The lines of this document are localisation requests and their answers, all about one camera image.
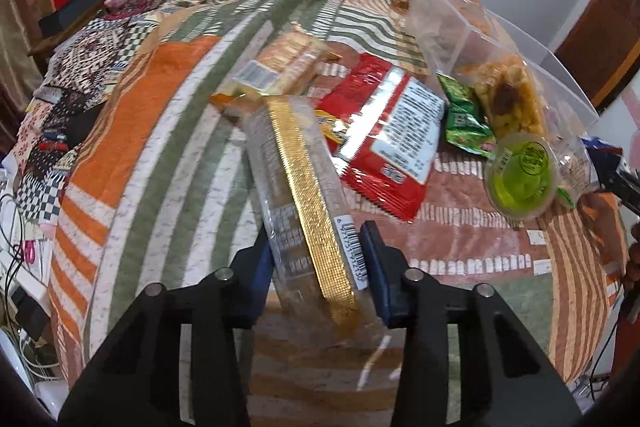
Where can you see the green jelly cup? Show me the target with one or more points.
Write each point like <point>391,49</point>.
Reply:
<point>521,176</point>

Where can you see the green small snack packet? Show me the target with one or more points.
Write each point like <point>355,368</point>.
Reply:
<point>466,126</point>

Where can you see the brown wooden door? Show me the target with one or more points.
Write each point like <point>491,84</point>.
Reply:
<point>602,50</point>

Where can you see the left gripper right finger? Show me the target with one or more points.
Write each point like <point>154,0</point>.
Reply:
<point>506,378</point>

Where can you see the striped red curtain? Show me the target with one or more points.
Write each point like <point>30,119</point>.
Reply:
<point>19,72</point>

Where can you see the peanut brittle bar pack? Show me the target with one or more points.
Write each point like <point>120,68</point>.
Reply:
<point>507,93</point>

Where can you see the clear wrapped barcode snack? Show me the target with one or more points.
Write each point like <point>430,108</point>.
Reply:
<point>577,175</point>

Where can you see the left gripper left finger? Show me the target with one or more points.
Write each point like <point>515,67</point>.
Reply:
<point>133,378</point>

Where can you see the clear plastic storage box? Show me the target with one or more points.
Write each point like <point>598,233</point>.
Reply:
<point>456,35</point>

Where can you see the gold strip cracker pack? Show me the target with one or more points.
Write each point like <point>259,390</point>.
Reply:
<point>319,269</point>

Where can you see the dark blue flat box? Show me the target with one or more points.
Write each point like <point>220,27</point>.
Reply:
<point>61,19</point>

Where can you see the orange cracker pack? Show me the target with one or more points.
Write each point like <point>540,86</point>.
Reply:
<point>285,66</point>

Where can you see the red white snack bag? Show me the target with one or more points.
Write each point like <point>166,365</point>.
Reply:
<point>382,126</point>

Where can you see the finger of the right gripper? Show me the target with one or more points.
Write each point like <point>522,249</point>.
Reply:
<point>613,171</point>

